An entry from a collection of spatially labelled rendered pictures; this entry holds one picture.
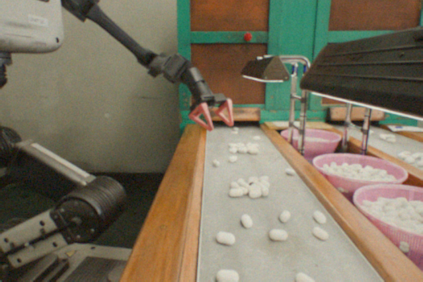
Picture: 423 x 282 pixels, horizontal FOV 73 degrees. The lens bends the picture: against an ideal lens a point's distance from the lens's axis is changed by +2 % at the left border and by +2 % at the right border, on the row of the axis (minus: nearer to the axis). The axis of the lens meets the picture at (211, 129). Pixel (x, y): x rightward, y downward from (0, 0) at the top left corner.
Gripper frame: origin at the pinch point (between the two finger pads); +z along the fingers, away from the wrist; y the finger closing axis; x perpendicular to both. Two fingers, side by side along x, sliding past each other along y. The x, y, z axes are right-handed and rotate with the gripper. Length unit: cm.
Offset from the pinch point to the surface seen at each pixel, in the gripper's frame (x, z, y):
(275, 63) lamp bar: 19.9, -6.7, -10.6
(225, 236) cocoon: 6.6, 25.3, 25.2
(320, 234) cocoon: 16.5, 34.0, 11.7
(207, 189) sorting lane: -9.7, 14.1, 7.7
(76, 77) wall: -153, -137, -55
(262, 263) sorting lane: 11.6, 31.8, 25.2
